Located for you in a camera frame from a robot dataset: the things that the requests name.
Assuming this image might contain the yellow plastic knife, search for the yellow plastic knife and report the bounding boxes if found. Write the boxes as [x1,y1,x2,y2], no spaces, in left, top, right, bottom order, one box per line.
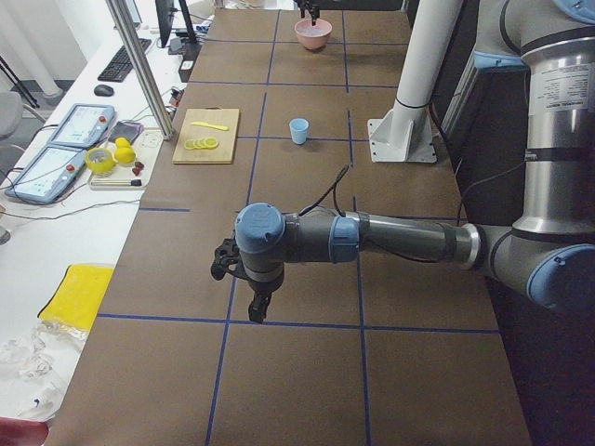
[191,121,230,131]

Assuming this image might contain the black monitor stand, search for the black monitor stand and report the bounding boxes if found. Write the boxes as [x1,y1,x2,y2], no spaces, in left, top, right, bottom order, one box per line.
[154,0,202,56]

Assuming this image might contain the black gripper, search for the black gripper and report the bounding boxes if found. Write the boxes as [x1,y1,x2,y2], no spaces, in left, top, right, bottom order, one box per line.
[297,0,319,25]
[243,264,284,323]

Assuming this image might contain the whole yellow lemon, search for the whole yellow lemon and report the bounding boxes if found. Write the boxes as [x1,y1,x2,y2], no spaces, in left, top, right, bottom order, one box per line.
[113,147,136,164]

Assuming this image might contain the dark wallet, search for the dark wallet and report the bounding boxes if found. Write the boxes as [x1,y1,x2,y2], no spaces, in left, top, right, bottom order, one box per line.
[108,121,144,143]

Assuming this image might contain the clear plastic bag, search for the clear plastic bag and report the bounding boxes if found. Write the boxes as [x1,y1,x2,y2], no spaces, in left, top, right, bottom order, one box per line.
[1,321,88,422]

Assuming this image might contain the white tray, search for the white tray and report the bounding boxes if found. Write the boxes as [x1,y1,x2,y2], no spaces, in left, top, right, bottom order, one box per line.
[87,127,165,191]

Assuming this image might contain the strawberries on tray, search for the strawberries on tray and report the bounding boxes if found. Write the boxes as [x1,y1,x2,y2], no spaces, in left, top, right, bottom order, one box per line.
[132,161,144,177]

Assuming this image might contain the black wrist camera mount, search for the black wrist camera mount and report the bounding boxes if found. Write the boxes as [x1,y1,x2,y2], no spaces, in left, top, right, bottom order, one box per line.
[210,238,245,281]

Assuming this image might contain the lower teach pendant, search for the lower teach pendant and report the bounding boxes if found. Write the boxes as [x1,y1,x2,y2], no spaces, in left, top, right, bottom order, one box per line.
[5,144,86,204]

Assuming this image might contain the lemon slices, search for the lemon slices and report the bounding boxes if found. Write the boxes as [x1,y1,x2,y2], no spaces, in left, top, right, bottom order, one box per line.
[184,138,218,151]

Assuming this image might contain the white mounting pole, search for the white mounting pole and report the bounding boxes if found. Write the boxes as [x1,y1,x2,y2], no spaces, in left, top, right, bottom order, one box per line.
[367,0,463,164]

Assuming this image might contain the light blue cup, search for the light blue cup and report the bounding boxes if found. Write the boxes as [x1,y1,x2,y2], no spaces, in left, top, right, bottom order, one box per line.
[289,118,310,145]

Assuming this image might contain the aluminium frame post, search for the aluminium frame post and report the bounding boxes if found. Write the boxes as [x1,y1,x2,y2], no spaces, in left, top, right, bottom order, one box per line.
[105,0,175,140]

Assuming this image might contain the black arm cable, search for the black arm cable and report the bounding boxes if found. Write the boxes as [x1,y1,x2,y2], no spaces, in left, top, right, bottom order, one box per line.
[297,165,466,264]

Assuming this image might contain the yellow tape roll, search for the yellow tape roll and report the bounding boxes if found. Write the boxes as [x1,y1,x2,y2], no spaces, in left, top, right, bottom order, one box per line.
[85,148,116,175]

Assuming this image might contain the pink bowl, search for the pink bowl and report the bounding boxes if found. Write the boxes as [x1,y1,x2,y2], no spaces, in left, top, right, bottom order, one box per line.
[294,19,333,50]

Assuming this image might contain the black handled tool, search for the black handled tool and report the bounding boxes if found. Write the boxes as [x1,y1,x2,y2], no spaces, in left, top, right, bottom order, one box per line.
[90,179,142,187]

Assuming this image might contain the black keyboard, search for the black keyboard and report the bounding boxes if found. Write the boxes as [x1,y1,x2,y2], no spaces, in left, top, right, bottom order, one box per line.
[98,46,133,83]

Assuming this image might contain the yellow cloth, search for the yellow cloth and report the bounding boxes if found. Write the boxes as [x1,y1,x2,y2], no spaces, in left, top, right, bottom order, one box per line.
[37,264,113,333]

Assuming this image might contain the red chair back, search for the red chair back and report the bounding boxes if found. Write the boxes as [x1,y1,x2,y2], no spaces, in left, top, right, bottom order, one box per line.
[1,417,49,446]

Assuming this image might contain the upper teach pendant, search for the upper teach pendant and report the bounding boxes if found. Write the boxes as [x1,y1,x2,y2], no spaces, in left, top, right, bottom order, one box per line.
[49,103,115,149]

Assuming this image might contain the wooden cutting board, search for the wooden cutting board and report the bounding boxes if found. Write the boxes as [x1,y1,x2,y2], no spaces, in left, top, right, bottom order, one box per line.
[172,109,240,164]

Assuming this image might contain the teach pendant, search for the teach pendant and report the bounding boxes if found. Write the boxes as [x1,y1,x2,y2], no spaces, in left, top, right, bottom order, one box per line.
[5,144,86,204]
[49,103,115,149]

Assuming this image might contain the black computer mouse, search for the black computer mouse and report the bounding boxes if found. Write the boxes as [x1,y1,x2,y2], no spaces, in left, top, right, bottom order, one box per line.
[94,84,114,97]

